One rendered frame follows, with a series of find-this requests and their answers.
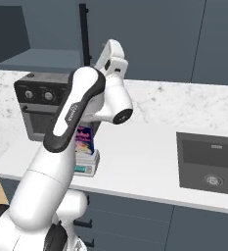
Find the blue cereal box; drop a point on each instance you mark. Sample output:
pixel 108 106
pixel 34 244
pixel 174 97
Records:
pixel 85 140

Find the open blue-grey wall cabinet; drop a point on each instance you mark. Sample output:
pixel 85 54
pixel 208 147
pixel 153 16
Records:
pixel 37 59

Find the black toaster oven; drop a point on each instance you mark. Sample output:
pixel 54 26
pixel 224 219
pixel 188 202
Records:
pixel 37 98

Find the dark grey sink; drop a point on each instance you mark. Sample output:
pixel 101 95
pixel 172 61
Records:
pixel 210 163

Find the blue-grey wall cabinet door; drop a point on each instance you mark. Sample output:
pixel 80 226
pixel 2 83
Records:
pixel 219 42
pixel 145 36

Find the blue-grey base cabinet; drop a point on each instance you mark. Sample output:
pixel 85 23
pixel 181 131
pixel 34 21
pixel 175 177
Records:
pixel 9 189

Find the blue-grey base cabinet door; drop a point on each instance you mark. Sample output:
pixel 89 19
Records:
pixel 203 230

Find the blue-grey drawer front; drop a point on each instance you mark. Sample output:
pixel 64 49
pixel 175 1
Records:
pixel 125 243
pixel 128 225
pixel 131 206

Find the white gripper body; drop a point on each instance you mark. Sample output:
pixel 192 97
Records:
pixel 114 49

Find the white digital scale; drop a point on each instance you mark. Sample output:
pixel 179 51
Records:
pixel 89 163

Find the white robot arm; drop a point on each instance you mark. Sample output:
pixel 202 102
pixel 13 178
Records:
pixel 50 176

